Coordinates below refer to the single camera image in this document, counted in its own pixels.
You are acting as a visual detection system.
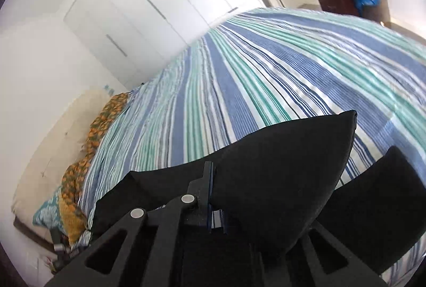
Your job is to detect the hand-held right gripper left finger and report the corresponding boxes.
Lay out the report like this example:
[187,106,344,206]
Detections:
[45,161,214,287]

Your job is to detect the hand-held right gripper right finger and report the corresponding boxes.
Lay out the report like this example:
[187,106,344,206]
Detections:
[300,221,390,287]

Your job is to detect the black pants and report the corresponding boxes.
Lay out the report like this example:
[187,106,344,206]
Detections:
[88,110,426,287]

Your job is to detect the orange floral blanket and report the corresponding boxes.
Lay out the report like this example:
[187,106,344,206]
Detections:
[59,92,130,245]

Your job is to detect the striped blue green bedsheet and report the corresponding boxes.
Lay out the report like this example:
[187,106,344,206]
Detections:
[78,6,426,287]

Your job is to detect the beige headboard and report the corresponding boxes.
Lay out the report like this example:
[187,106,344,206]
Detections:
[11,89,114,241]

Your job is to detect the teal patterned pillow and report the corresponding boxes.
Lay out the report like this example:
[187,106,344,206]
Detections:
[32,187,64,236]

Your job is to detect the white wardrobe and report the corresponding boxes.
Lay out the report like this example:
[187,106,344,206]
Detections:
[63,0,267,91]

